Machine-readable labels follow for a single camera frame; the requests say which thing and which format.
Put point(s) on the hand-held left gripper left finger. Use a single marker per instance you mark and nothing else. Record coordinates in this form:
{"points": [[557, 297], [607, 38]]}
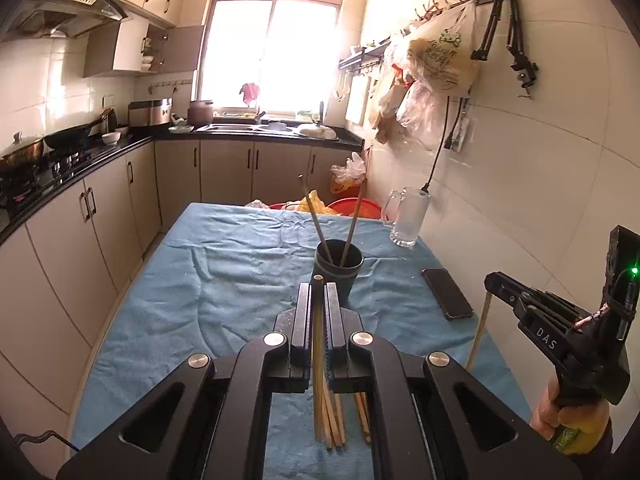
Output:
{"points": [[303, 330]]}

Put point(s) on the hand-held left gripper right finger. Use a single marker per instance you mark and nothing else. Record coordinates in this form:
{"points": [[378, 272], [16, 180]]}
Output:
{"points": [[333, 330]]}

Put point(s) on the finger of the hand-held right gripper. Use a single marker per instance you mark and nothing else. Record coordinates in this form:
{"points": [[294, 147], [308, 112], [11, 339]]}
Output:
{"points": [[505, 290]]}

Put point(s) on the dark-tipped wooden chopstick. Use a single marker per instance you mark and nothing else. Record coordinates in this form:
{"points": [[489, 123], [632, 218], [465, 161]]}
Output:
{"points": [[354, 220], [480, 332], [318, 340], [315, 220]]}

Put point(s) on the dark green cup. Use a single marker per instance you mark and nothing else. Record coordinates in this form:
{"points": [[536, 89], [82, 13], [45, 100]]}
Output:
{"points": [[346, 281]]}

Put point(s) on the bunch of wooden chopsticks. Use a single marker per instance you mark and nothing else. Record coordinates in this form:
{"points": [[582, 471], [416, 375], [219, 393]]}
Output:
{"points": [[340, 420]]}

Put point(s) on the person's right hand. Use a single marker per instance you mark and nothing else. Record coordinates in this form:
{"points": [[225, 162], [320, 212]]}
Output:
{"points": [[547, 415]]}

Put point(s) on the black smartphone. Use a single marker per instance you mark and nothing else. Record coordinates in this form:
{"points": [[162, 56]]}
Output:
{"points": [[447, 292]]}

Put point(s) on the blue tablecloth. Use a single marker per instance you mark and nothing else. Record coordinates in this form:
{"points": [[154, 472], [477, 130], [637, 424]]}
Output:
{"points": [[225, 285]]}

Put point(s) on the frosted glass mug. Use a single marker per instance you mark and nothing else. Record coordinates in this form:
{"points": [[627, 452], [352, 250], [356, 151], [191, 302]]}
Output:
{"points": [[410, 215]]}

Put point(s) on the large red basin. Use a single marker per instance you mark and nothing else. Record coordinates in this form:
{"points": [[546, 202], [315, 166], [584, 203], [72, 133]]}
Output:
{"points": [[365, 208]]}

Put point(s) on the small red basin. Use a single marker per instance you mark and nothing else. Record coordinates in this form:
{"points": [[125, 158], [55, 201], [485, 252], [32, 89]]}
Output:
{"points": [[280, 206]]}

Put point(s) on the yellow plastic bag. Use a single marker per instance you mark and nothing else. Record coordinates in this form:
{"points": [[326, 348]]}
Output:
{"points": [[317, 202]]}

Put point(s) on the pale pink plastic bag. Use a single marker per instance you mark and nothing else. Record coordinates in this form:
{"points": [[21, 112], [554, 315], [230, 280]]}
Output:
{"points": [[257, 204]]}

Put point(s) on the white hanging packet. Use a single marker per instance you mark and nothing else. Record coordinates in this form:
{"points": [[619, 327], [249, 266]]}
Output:
{"points": [[467, 135]]}

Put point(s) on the beige window base cabinets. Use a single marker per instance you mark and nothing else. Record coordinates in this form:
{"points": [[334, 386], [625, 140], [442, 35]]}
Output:
{"points": [[225, 170]]}

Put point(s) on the round metal lid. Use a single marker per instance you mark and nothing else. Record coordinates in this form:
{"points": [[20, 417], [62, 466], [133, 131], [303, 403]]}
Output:
{"points": [[317, 131]]}

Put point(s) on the clear plastic bag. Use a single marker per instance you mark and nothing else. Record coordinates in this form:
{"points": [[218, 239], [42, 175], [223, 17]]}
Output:
{"points": [[420, 105]]}

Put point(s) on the steel bowl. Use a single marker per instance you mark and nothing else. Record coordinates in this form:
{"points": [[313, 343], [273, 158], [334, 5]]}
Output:
{"points": [[277, 125]]}

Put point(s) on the brown plastic bag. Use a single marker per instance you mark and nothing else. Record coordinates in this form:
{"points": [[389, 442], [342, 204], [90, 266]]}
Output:
{"points": [[387, 110]]}

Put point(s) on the steel sink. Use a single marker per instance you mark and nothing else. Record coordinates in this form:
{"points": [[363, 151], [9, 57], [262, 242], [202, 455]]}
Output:
{"points": [[230, 127]]}

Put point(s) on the white cutting board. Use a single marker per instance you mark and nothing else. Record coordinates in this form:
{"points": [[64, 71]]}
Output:
{"points": [[357, 100]]}

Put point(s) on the beige side base cabinets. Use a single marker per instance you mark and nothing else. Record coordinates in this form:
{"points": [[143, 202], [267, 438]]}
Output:
{"points": [[75, 270]]}

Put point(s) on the brown clay pot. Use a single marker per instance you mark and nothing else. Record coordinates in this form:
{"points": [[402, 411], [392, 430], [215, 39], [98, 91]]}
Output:
{"points": [[201, 115]]}

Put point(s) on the red cloth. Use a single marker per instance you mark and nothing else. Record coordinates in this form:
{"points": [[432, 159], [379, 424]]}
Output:
{"points": [[250, 94]]}

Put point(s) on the hanging ladle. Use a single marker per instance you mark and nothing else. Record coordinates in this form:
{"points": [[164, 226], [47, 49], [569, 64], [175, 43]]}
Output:
{"points": [[342, 87]]}

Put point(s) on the large tan plastic bag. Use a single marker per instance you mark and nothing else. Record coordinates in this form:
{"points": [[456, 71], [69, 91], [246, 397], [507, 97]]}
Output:
{"points": [[440, 55]]}

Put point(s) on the black kitchen countertop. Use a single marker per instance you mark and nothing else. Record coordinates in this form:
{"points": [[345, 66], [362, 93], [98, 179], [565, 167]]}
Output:
{"points": [[135, 142]]}

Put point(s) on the stainless steel appliance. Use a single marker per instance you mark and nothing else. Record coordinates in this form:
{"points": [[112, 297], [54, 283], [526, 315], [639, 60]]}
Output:
{"points": [[150, 114]]}

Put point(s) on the small white bowl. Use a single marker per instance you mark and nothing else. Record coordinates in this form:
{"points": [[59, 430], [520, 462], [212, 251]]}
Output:
{"points": [[111, 139]]}

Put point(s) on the kitchen window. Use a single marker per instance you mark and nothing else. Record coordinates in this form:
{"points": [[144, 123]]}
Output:
{"points": [[270, 50]]}

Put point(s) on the dark kettle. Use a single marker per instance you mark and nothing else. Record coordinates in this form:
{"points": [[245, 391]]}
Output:
{"points": [[111, 120]]}

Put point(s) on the black wok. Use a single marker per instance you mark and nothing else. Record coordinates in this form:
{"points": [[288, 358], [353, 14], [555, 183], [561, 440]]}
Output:
{"points": [[67, 139]]}

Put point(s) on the black gas stove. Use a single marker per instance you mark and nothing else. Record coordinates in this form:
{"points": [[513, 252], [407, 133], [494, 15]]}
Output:
{"points": [[45, 170]]}

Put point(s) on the steel pot with lid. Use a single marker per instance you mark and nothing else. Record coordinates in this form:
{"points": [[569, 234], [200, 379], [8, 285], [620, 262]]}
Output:
{"points": [[20, 152]]}

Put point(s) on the glass range hood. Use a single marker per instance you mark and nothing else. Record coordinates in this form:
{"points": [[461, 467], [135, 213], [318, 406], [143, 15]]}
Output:
{"points": [[65, 7]]}

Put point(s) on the black wall shelf rack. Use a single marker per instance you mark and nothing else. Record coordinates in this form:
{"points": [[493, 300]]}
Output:
{"points": [[360, 57]]}

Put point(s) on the open wall cabinet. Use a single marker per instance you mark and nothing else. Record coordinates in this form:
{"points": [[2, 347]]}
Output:
{"points": [[112, 50]]}

